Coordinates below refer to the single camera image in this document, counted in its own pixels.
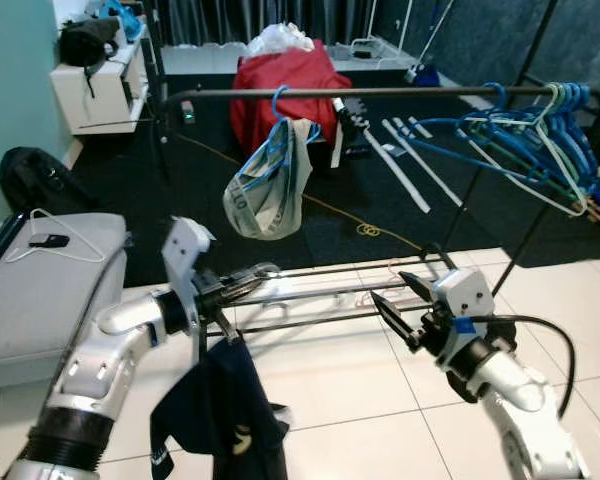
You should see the navy printed shirt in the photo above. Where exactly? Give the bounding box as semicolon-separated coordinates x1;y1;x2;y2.
150;335;291;480

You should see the blue plastic hanger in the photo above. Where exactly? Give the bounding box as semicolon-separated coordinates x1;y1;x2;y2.
410;83;581;201
230;85;321;201
500;82;600;196

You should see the white floor slat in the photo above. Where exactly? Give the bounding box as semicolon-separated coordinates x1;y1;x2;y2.
365;125;431;214
385;118;463;208

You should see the grey beige garment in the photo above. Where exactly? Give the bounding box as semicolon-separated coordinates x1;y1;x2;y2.
223;118;314;241

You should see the grey ottoman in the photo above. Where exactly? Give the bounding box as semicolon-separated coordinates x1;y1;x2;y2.
0;212;131;401

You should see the black metal device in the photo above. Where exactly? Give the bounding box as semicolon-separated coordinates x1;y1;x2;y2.
335;98;371;156

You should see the black phone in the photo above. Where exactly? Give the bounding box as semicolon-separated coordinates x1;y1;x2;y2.
28;234;71;248

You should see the black clothes rack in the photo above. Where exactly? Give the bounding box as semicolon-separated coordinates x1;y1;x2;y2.
145;10;600;336

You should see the thin black rod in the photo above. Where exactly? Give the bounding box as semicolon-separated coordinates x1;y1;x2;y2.
75;120;166;131

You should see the black backpack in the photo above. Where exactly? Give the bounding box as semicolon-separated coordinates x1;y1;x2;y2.
0;147;91;216

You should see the blue mop head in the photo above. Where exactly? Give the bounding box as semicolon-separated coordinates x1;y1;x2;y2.
410;62;441;86

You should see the black long case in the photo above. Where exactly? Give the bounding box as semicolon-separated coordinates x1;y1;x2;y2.
0;212;26;273

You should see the red cloth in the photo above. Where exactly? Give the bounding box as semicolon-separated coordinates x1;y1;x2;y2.
230;42;353;156

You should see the white shelf unit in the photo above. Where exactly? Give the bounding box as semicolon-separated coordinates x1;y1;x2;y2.
50;30;151;136

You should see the white low platform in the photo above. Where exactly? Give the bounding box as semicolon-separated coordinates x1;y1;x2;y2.
160;40;421;76

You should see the white plastic bag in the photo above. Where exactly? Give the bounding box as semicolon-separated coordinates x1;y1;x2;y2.
245;22;316;56

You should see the black handbag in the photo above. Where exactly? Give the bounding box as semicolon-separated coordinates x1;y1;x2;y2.
58;15;121;71

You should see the dark curtain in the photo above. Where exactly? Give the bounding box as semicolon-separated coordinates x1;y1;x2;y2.
160;0;451;46

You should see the blue plastic bag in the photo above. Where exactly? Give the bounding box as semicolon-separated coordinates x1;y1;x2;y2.
90;0;143;41

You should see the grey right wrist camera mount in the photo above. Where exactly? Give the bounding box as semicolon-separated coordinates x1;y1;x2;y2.
430;268;496;331

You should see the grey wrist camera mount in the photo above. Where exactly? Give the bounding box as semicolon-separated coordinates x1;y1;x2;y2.
162;217;216;331
430;268;496;331

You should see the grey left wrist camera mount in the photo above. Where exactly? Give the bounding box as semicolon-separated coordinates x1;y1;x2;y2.
162;217;216;331

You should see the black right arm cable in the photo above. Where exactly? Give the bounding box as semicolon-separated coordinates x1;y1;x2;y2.
475;315;578;421

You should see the white wire hanger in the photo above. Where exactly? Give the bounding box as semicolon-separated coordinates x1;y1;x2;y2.
5;208;106;264

